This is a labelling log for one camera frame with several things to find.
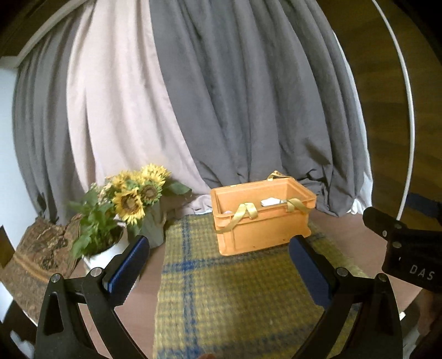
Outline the sunflower bouquet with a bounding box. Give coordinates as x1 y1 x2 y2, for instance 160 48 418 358
99 163 191 226

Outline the white ribbed pot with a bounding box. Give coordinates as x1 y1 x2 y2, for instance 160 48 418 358
82 227 129 273

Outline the patterned brown cushion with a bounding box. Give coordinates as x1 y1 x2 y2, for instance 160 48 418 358
1 215 81 323

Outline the white cloth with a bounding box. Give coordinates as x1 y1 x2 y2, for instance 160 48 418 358
261 197 286 207

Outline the white hoop tube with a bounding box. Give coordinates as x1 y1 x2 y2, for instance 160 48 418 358
371 0 417 221

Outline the white sheer curtain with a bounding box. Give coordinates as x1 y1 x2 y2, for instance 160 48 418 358
67 1 211 214

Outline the yellow blue woven mat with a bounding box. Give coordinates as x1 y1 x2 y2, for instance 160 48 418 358
153 215 324 358

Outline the orange plastic crate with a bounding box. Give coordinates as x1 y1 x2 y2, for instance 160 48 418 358
211 170 317 256

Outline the grey curtain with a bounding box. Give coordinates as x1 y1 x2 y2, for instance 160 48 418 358
13 1 373 224

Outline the green leafy plant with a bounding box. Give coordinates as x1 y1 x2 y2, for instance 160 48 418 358
69 183 123 259

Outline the person's right hand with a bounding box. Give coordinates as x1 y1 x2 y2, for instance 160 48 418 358
415 289 441 336

